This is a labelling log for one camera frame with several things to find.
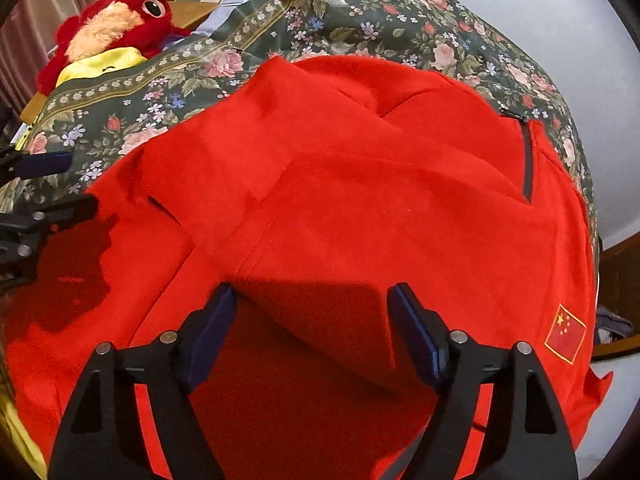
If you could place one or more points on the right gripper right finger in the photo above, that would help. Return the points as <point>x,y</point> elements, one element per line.
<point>526,436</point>

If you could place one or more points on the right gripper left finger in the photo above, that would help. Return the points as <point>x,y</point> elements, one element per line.
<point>101,434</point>

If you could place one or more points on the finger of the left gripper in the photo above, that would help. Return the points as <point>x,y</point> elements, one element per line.
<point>21,164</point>
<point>24,235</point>

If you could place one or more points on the red zip jacket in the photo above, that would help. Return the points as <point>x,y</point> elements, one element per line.
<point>311,190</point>

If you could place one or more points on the striped pink curtain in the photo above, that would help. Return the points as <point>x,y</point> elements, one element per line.
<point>27,36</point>

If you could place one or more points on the red plush bird toy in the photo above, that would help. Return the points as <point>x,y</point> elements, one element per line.
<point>145,25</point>

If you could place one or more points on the brown wooden door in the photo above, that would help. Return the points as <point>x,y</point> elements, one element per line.
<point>619,292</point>

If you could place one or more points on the brown cardboard board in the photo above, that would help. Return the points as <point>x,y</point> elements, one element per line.
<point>190,14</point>

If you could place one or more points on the grey striped cloth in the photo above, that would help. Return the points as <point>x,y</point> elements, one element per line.
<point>218,16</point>

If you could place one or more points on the green floral bedspread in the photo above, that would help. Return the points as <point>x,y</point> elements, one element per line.
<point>101,122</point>

